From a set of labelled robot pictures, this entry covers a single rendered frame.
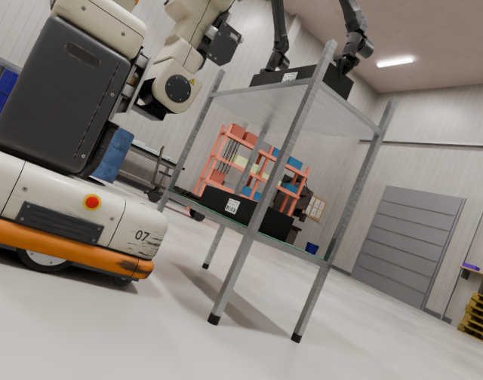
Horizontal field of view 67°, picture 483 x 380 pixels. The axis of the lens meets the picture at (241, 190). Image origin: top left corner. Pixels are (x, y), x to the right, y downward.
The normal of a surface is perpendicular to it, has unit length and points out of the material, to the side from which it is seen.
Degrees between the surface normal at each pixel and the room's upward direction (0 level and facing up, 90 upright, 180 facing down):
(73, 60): 90
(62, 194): 85
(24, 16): 90
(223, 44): 90
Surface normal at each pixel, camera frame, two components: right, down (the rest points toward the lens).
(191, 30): 0.53, 0.17
